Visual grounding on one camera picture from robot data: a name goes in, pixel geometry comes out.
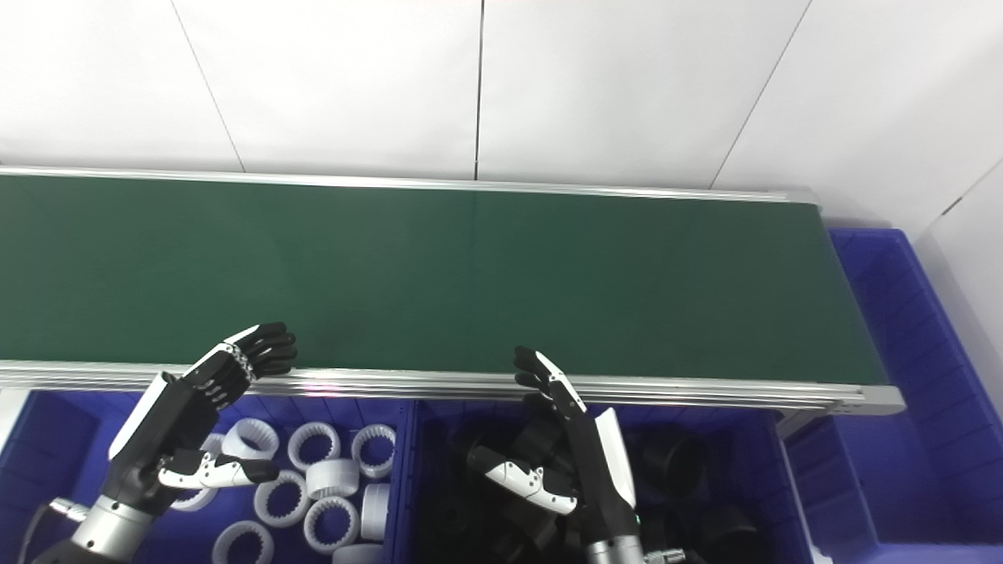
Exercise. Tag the aluminium conveyor support leg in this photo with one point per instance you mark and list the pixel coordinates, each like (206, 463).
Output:
(795, 423)

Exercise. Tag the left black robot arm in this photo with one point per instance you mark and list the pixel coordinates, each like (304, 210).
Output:
(110, 529)

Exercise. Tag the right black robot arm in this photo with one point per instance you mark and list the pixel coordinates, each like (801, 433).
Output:
(615, 551)

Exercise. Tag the blue bin of black parts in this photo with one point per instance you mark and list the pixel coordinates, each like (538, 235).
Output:
(768, 470)

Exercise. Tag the green conveyor belt aluminium frame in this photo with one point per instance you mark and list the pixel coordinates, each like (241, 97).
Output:
(470, 274)

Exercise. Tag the empty blue plastic bin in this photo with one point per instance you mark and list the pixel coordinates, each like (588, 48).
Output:
(885, 470)

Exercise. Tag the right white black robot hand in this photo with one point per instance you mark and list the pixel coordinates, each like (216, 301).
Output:
(599, 478)

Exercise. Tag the blue bin of white parts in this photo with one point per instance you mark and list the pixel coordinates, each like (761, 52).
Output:
(47, 446)

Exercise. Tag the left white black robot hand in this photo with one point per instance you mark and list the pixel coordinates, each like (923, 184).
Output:
(164, 439)

